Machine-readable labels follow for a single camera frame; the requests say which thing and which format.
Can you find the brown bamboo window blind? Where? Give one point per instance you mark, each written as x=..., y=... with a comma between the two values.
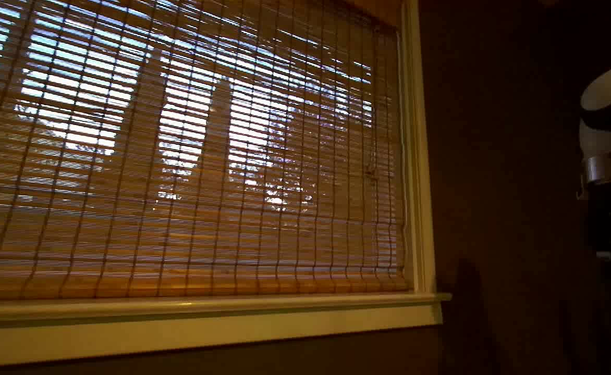
x=163, y=148

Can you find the white window frame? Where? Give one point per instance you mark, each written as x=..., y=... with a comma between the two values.
x=48, y=331

